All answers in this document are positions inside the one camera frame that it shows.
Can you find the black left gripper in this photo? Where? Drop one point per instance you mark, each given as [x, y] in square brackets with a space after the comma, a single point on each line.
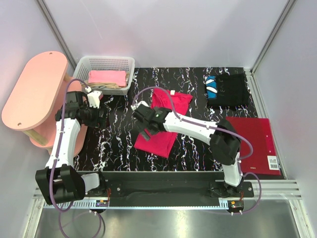
[101, 116]

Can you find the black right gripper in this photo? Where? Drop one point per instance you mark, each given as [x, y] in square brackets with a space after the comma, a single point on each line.
[141, 121]

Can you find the red t shirt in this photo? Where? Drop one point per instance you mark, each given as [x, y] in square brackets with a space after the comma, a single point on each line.
[162, 143]

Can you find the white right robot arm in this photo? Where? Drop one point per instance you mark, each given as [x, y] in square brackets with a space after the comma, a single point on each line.
[221, 137]

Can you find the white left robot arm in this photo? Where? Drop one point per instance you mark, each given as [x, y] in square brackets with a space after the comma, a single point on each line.
[59, 182]

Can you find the beige folded t shirt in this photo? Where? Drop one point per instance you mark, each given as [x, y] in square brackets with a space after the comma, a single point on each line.
[107, 85]

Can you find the white plastic basket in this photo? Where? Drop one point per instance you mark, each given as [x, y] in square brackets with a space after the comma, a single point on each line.
[89, 63]

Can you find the pink folded t shirt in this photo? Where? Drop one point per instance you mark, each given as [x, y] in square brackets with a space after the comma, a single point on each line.
[107, 76]

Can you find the pink three tier shelf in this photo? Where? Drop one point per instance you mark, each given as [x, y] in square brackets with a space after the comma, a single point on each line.
[37, 96]

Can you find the left orange connector board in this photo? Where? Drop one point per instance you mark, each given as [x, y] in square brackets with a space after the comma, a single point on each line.
[102, 202]

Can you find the orange connector board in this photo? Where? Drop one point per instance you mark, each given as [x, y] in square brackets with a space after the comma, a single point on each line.
[102, 202]
[236, 204]

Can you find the black folded t shirt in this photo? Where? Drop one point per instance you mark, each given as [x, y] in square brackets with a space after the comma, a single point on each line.
[226, 90]

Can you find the right orange connector board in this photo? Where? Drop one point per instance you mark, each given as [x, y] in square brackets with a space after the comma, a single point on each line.
[236, 204]

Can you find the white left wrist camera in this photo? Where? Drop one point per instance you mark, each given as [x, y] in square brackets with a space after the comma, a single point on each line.
[94, 97]

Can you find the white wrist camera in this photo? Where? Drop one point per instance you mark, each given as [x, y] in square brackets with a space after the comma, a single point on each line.
[135, 106]
[94, 97]

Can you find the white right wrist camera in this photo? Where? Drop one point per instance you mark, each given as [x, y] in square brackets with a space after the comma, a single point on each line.
[135, 106]

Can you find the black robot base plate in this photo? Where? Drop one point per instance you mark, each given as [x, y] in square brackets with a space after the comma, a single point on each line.
[154, 181]

